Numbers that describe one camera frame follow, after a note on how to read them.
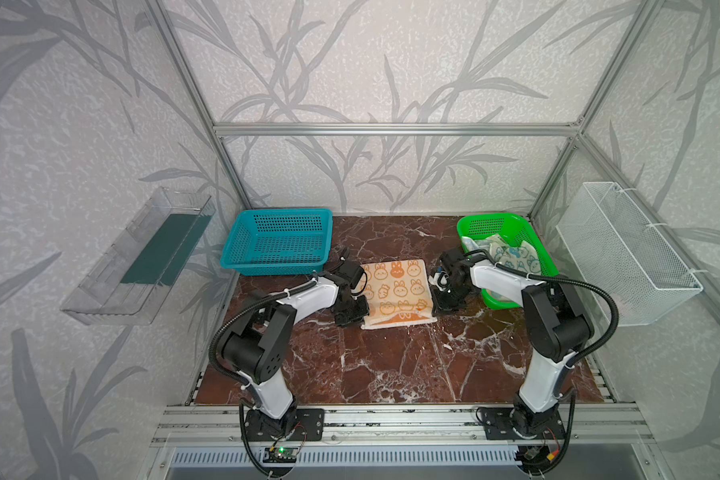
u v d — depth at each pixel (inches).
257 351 18.5
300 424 28.9
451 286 32.3
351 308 31.2
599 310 28.6
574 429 28.2
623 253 25.5
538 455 29.2
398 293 38.8
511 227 43.1
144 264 26.8
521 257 40.2
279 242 59.3
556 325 19.6
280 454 27.8
